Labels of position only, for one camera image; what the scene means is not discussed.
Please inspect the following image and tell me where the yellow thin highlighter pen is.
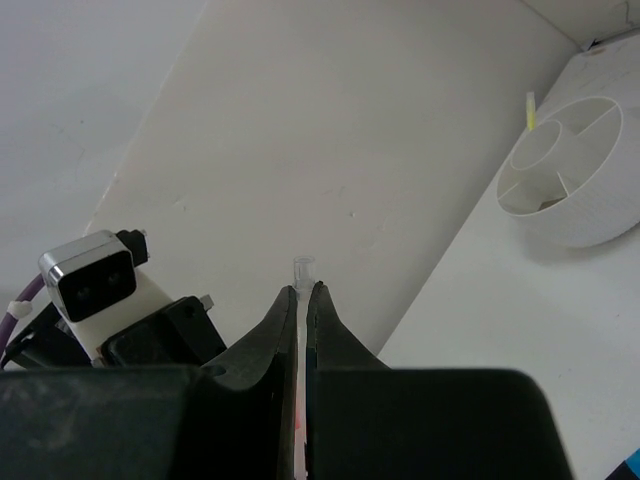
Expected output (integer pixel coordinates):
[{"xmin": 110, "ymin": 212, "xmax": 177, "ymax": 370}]
[{"xmin": 525, "ymin": 91, "xmax": 536, "ymax": 131}]

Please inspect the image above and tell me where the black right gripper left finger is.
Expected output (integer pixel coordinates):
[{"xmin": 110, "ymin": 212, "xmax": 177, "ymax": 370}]
[{"xmin": 1, "ymin": 286, "xmax": 297, "ymax": 479}]

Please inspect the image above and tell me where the white round compartment container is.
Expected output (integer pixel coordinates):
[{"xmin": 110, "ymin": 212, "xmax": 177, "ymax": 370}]
[{"xmin": 496, "ymin": 96, "xmax": 639, "ymax": 248}]

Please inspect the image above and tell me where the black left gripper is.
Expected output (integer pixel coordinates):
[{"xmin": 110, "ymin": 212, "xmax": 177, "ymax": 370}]
[{"xmin": 1, "ymin": 296, "xmax": 225, "ymax": 369}]

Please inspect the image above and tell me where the blue cap black marker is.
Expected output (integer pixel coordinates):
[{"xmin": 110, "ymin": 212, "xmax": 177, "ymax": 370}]
[{"xmin": 606, "ymin": 449, "xmax": 640, "ymax": 480}]

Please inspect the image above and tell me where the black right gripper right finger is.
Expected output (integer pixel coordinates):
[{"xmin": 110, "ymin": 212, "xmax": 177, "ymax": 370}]
[{"xmin": 306, "ymin": 283, "xmax": 572, "ymax": 479}]

